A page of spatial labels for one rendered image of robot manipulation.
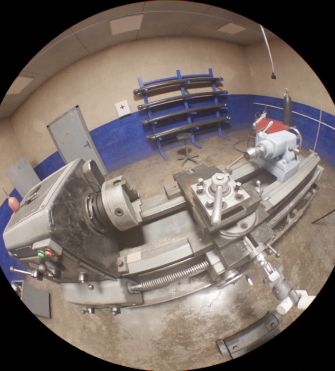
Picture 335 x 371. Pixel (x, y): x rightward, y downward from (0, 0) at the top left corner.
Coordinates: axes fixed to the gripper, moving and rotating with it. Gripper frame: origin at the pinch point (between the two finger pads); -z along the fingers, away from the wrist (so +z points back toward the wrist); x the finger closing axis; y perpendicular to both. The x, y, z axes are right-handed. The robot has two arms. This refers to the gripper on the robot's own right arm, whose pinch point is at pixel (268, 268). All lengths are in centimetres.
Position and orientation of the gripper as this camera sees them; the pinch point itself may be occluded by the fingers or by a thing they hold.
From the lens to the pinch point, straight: 74.5
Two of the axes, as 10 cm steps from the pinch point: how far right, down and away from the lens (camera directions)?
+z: 2.8, 5.5, -7.9
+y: 7.3, 4.2, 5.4
